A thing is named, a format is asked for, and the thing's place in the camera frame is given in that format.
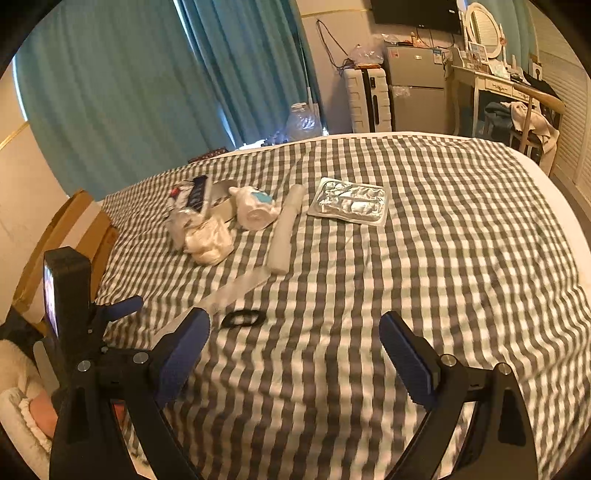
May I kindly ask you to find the clear plastic ruler strip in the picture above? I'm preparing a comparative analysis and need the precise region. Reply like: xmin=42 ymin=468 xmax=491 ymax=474
xmin=150 ymin=266 xmax=270 ymax=348

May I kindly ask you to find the person's left hand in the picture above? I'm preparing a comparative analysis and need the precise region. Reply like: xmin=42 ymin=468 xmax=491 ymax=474
xmin=28 ymin=390 xmax=58 ymax=439

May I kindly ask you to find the black wall television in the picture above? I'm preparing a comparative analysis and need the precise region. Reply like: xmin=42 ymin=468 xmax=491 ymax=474
xmin=370 ymin=0 xmax=462 ymax=35

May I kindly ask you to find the teal curtain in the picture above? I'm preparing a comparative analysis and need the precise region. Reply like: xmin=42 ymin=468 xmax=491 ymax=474
xmin=16 ymin=1 xmax=318 ymax=199

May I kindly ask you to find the oval white vanity mirror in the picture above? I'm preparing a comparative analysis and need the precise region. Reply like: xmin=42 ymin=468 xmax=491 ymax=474
xmin=464 ymin=2 xmax=503 ymax=59

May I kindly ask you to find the white suitcase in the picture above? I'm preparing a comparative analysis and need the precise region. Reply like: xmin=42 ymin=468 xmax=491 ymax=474
xmin=344 ymin=68 xmax=393 ymax=133

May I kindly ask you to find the white dressing table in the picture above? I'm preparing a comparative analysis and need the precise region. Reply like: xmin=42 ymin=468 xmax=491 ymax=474
xmin=445 ymin=64 xmax=567 ymax=156

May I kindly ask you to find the crumpled white plastic bag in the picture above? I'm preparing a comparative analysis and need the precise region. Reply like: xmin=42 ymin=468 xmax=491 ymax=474
xmin=165 ymin=209 xmax=233 ymax=266

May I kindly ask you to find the grey white checkered cloth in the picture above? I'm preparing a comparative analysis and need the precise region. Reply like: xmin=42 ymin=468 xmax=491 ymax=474
xmin=98 ymin=134 xmax=590 ymax=479

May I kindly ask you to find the grey mini fridge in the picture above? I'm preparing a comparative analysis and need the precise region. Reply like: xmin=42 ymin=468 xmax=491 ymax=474
xmin=386 ymin=46 xmax=448 ymax=133

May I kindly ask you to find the dark patterned box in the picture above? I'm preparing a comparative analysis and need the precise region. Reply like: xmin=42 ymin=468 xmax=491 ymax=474
xmin=187 ymin=147 xmax=228 ymax=164

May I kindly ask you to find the white teal small bottle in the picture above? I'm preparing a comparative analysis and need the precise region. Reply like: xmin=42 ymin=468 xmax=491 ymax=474
xmin=228 ymin=186 xmax=280 ymax=231

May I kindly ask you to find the white rolled tube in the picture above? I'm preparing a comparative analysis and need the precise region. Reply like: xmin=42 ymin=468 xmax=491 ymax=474
xmin=266 ymin=184 xmax=305 ymax=275

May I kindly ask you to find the silver pill blister pack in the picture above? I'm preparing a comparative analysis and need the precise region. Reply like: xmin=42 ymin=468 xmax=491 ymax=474
xmin=307 ymin=177 xmax=390 ymax=226

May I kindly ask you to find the brown cardboard box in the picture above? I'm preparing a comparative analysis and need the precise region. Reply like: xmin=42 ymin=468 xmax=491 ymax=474
xmin=11 ymin=188 xmax=120 ymax=338

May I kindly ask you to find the wooden chair with clothes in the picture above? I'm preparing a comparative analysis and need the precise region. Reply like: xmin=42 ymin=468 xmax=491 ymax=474
xmin=501 ymin=101 xmax=560 ymax=176

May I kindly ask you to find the black hair tie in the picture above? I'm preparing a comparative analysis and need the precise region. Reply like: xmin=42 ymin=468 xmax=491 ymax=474
xmin=219 ymin=309 xmax=268 ymax=329

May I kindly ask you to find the clear large water jug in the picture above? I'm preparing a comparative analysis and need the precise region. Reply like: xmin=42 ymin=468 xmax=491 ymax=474
xmin=286 ymin=102 xmax=322 ymax=142

